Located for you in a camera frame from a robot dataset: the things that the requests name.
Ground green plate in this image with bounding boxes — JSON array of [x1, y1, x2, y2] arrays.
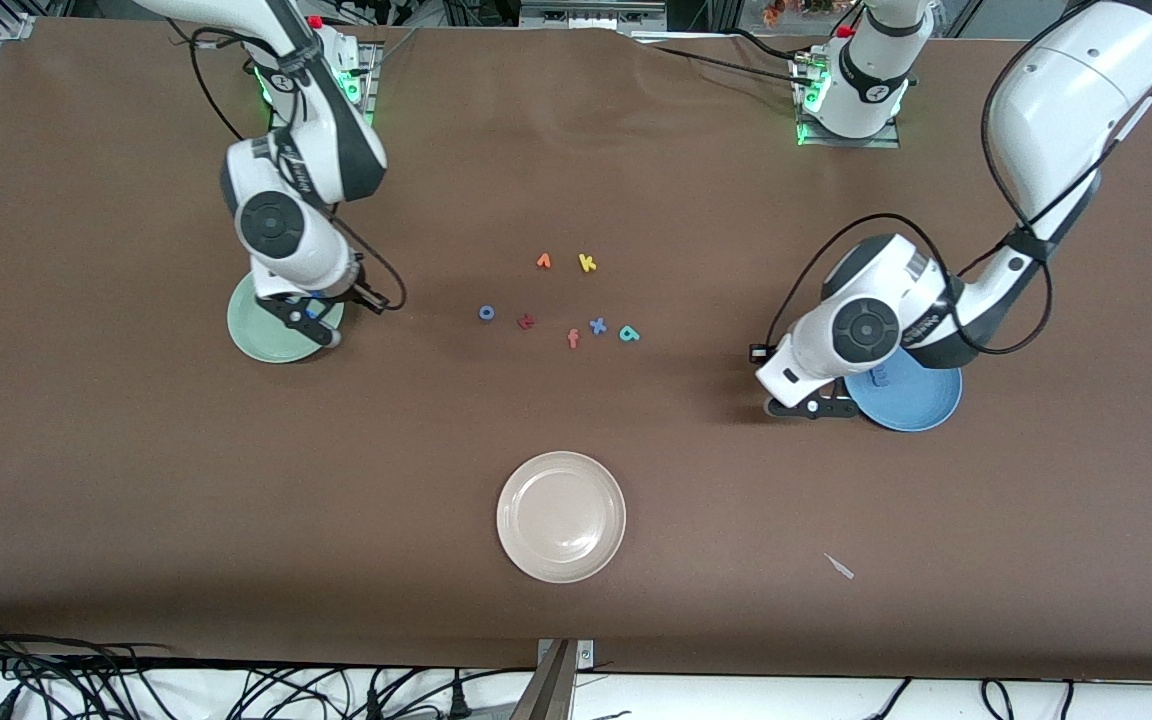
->
[[227, 272, 346, 364]]

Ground beige plate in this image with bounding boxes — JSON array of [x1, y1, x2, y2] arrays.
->
[[496, 451, 627, 584]]

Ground silver metal box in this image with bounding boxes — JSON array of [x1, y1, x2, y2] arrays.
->
[[521, 0, 668, 32]]

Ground blue plate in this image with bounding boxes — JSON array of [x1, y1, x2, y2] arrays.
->
[[844, 350, 964, 433]]

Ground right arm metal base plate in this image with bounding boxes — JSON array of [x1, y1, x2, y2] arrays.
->
[[268, 40, 384, 137]]

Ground grey metal table bracket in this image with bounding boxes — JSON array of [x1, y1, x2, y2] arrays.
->
[[537, 638, 595, 671]]

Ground black floor cable tangle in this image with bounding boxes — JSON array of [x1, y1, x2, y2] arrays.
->
[[0, 615, 537, 720]]

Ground aluminium post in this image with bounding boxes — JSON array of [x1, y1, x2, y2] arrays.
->
[[508, 640, 578, 720]]

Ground black cables at arm base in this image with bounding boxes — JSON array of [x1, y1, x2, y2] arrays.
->
[[636, 28, 819, 89]]

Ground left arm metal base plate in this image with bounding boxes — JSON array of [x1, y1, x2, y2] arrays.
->
[[794, 55, 903, 150]]

